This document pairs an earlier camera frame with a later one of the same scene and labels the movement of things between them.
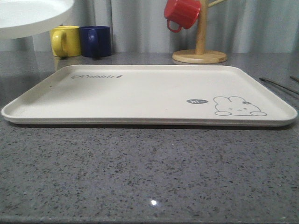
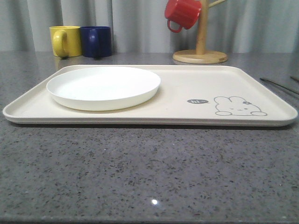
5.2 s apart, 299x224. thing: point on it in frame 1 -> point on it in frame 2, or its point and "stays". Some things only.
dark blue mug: (96, 41) stays
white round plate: (22, 18) -> (104, 88)
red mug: (185, 12) stays
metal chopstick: (262, 78) stays
